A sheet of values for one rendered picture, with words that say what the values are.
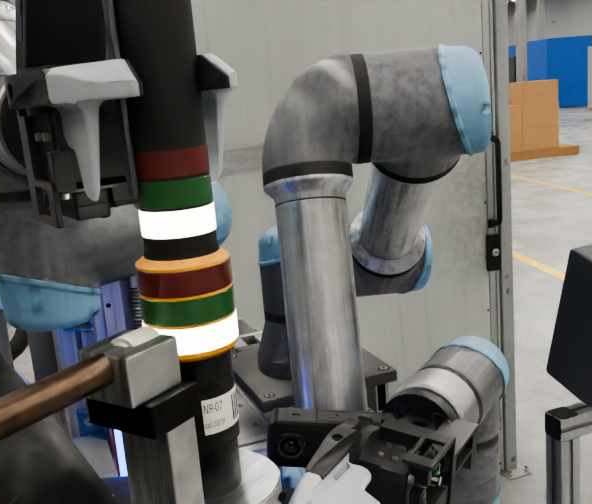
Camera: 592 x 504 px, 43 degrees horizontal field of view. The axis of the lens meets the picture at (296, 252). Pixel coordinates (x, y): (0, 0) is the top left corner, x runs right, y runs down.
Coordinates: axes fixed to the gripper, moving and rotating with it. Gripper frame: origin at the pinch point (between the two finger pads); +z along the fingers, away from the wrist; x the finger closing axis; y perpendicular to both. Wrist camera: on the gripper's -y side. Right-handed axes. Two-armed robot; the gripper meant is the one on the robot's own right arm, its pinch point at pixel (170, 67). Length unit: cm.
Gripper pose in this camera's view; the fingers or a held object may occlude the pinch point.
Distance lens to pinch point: 32.2
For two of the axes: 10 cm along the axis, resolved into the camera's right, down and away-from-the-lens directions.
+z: 5.3, 1.3, -8.4
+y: 0.9, 9.7, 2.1
